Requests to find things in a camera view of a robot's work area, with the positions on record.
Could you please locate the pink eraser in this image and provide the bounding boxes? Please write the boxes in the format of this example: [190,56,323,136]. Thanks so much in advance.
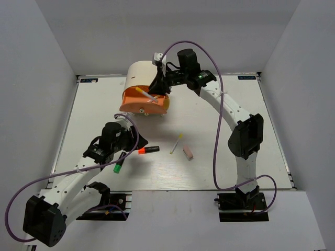
[183,145,194,161]

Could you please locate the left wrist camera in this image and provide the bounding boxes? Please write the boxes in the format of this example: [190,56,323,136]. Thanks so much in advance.
[114,113,132,130]

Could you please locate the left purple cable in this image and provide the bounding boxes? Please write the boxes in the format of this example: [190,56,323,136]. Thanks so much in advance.
[5,113,139,241]

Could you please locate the blue label sticker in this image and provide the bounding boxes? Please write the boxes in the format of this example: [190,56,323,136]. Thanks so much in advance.
[80,78,98,83]
[238,75,256,80]

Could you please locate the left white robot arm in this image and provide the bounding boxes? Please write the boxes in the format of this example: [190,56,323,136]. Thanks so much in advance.
[23,120,148,247]

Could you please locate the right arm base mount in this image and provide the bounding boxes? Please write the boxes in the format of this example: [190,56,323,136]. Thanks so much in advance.
[214,192,269,223]

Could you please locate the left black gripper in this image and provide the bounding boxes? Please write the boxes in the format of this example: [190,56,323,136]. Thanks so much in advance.
[112,125,149,153]

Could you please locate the yellow white pen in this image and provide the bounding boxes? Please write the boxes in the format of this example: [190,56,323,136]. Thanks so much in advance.
[170,133,183,155]
[147,95,160,102]
[135,87,151,97]

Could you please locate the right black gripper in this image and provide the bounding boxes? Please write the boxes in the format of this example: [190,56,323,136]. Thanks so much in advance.
[148,65,189,96]

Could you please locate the green highlighter marker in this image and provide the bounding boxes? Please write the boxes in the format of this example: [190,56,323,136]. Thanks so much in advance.
[113,152,127,174]

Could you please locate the orange highlighter marker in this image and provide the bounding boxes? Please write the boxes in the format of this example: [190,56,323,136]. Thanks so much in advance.
[138,146,160,154]

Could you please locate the right blue label sticker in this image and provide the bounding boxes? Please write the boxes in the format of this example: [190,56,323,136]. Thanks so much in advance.
[238,75,256,80]

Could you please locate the orange drawer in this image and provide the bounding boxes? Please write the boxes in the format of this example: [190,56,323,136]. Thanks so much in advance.
[119,85,170,115]

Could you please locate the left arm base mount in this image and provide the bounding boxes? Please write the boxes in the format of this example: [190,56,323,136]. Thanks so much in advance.
[76,191,132,221]

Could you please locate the left blue label sticker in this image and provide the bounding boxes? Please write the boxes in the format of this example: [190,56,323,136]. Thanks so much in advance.
[80,78,98,83]

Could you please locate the purple cable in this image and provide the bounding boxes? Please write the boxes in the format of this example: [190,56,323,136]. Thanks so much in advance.
[5,113,139,241]
[159,40,277,214]

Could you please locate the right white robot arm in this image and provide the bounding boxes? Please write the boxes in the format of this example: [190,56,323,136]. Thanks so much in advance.
[149,49,264,209]

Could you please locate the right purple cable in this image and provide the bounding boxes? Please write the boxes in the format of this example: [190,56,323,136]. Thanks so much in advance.
[159,40,277,214]

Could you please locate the cream round drawer organizer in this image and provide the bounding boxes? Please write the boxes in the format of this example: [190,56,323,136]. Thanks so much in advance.
[123,60,171,117]

